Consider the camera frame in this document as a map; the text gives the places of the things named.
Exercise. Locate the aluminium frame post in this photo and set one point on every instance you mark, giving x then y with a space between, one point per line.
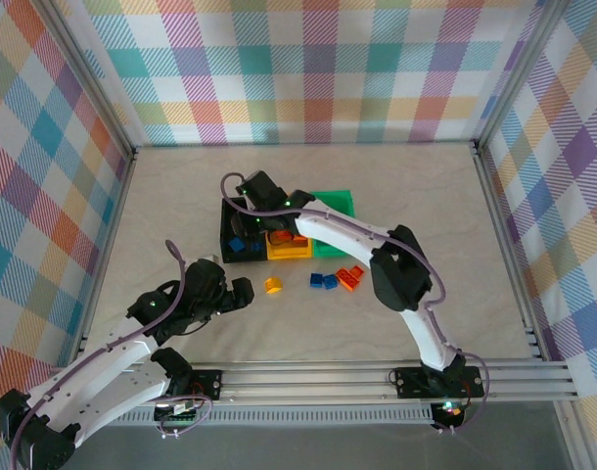
518 73
89 73

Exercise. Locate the black controller board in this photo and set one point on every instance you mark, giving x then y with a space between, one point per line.
447 415
181 414

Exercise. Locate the aluminium table side rail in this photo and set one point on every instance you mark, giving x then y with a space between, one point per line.
115 220
498 220

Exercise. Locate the black plastic bin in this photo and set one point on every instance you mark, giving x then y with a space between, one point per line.
249 257

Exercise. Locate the small orange lego brick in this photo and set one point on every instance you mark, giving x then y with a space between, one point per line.
356 270
301 241

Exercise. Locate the yellow plastic bin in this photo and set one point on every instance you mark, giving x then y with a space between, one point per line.
289 252

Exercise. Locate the long orange lego brick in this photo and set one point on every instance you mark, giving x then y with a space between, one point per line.
348 281
280 239

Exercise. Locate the small yellow lego brick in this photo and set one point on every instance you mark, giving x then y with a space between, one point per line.
273 285

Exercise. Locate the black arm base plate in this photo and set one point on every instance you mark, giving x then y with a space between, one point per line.
208 384
411 382

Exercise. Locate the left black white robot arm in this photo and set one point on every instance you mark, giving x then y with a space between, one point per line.
107 391

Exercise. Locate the green plastic bin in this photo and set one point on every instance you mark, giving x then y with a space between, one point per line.
335 203

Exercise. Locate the aluminium mounting rail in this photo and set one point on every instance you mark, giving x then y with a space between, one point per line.
303 383

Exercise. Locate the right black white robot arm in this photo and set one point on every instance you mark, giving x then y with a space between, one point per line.
337 240

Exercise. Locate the plaid checked backdrop panel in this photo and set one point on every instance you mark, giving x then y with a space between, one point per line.
303 73
34 196
572 196

